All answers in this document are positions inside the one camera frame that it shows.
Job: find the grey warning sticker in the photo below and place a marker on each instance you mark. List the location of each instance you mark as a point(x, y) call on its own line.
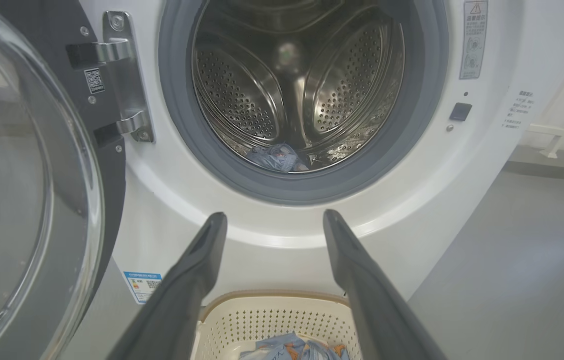
point(474, 40)

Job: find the blue energy label sticker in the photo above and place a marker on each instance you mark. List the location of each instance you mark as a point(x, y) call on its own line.
point(142, 287)

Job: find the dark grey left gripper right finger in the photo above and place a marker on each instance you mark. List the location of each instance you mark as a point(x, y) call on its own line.
point(371, 300)

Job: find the blue cartoon-print shirt cream trim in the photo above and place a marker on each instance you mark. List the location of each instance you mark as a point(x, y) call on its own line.
point(286, 347)

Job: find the black door latch socket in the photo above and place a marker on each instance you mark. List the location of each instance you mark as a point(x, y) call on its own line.
point(460, 111)

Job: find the chrome door hinge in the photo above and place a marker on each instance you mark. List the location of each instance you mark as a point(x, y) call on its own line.
point(127, 80)

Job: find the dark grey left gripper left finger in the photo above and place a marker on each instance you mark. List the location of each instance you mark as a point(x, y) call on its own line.
point(182, 295)

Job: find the white front-load washing machine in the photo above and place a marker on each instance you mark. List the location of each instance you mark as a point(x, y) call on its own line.
point(436, 200)

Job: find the blue cartoon-print shorts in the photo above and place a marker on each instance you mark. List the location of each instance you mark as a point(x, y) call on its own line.
point(277, 157)

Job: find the small QR code sticker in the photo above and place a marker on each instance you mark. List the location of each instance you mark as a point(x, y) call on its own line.
point(94, 81)

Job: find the dark round glass washer door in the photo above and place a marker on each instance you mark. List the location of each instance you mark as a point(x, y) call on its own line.
point(12, 175)

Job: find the cream perforated laundry basket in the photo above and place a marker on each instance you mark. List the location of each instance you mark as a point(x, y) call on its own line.
point(272, 320)

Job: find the printed text notice sticker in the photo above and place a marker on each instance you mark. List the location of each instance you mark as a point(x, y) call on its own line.
point(519, 110)

